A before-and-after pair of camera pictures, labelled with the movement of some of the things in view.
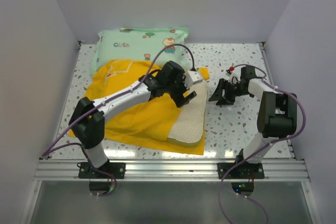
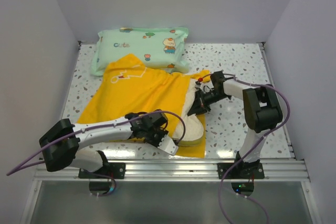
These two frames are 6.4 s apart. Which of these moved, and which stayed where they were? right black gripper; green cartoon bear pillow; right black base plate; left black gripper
Moved: right black gripper; left black gripper
Stayed: green cartoon bear pillow; right black base plate
